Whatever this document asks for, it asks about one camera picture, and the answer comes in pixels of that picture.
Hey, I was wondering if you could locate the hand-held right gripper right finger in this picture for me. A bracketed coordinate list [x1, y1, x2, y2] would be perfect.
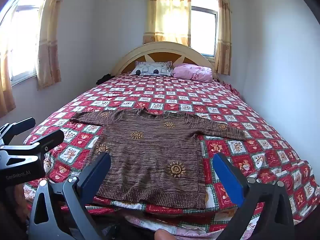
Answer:
[212, 152, 296, 240]

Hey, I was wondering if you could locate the small window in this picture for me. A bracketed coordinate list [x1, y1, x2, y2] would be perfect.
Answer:
[190, 0, 218, 58]

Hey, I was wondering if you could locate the pink pillow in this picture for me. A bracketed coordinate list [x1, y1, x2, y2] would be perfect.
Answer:
[172, 64, 213, 82]

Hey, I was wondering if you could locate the dark cloth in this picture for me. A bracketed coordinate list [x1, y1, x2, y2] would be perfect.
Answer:
[96, 73, 115, 85]

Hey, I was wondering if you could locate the brown knitted sun-pattern sweater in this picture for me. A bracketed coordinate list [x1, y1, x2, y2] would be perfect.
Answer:
[69, 107, 247, 209]

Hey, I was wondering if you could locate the white patterned pillow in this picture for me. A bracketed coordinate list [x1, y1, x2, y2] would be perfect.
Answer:
[130, 61, 173, 77]

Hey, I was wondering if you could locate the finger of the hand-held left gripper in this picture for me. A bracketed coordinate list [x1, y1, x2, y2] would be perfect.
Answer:
[0, 117, 36, 146]
[0, 129, 65, 158]

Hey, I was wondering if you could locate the cream arched bed headboard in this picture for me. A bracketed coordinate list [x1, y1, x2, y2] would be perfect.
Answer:
[110, 41, 220, 80]

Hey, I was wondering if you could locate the yellow curtain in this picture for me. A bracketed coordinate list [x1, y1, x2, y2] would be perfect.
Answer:
[37, 0, 68, 90]
[214, 0, 232, 75]
[142, 0, 192, 48]
[0, 52, 17, 118]

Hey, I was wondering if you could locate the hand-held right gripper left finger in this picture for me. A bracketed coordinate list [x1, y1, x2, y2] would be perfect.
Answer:
[26, 152, 112, 240]

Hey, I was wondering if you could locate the large window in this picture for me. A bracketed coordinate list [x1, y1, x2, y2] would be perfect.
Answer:
[0, 0, 48, 86]

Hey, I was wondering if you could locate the pink bed sheet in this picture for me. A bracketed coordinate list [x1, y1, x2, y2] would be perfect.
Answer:
[124, 215, 263, 240]

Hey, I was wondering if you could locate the red checkered bear-print quilt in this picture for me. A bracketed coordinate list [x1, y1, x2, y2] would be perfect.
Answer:
[24, 74, 320, 233]

